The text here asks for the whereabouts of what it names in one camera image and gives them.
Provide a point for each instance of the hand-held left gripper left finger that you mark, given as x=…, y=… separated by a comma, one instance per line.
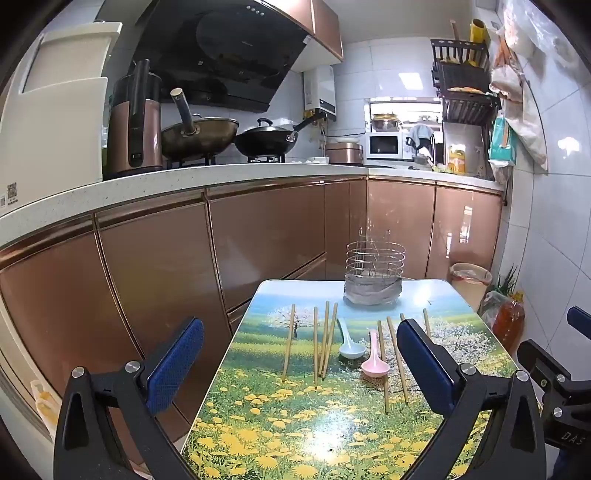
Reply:
x=175, y=364

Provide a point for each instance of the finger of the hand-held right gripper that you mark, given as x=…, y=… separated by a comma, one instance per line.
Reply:
x=581, y=317
x=535, y=357

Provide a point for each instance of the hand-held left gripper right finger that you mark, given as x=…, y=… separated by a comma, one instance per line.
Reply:
x=425, y=364

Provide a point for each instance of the pink soup spoon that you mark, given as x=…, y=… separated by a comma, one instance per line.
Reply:
x=375, y=367

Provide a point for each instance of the light blue soup spoon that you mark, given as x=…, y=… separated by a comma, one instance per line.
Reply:
x=351, y=349

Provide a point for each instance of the amber oil bottle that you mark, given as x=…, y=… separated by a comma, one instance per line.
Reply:
x=508, y=323

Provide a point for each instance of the clear plastic bag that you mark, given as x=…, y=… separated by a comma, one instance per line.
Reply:
x=489, y=304

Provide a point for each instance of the green onions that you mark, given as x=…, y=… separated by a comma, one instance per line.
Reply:
x=510, y=279

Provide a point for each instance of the beige trash bin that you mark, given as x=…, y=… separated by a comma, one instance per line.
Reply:
x=471, y=290

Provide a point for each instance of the copper base cabinets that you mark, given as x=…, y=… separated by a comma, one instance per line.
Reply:
x=161, y=277

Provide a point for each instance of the white kitchen countertop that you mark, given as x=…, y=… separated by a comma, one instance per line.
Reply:
x=184, y=182

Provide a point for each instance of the teal package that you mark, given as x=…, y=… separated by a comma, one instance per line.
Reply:
x=501, y=143

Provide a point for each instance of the hanging plastic bags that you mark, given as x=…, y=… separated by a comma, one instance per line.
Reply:
x=526, y=120

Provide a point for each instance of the white microwave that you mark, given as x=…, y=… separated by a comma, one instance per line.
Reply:
x=383, y=145

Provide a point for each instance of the gas stove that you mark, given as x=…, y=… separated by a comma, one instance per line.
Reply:
x=268, y=159

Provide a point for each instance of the copper rice cooker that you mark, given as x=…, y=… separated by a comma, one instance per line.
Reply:
x=344, y=154

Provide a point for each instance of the brass wok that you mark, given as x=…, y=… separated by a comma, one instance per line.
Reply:
x=198, y=136

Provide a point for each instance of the light blue towel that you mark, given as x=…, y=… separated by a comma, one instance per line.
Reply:
x=418, y=134

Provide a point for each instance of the white eggs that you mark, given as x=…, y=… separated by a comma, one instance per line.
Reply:
x=316, y=160

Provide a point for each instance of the copper black electric kettle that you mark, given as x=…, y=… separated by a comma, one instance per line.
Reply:
x=122, y=134

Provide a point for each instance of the black wok with lid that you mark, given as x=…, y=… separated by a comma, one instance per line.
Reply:
x=263, y=143

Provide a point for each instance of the white bowl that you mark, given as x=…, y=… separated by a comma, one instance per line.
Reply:
x=347, y=139

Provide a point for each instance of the steel pot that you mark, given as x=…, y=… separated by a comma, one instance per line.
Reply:
x=385, y=123

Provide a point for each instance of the white appliance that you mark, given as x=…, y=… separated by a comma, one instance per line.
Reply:
x=46, y=138

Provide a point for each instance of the white water heater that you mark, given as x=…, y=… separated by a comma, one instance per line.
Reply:
x=321, y=90

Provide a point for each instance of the yellow canister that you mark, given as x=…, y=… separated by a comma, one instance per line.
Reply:
x=478, y=32

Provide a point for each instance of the black range hood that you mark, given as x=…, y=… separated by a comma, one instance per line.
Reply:
x=221, y=46

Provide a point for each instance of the copper upper cabinet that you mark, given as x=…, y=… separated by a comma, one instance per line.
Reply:
x=323, y=23

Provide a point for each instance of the black wall rack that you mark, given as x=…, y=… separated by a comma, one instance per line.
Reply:
x=461, y=78

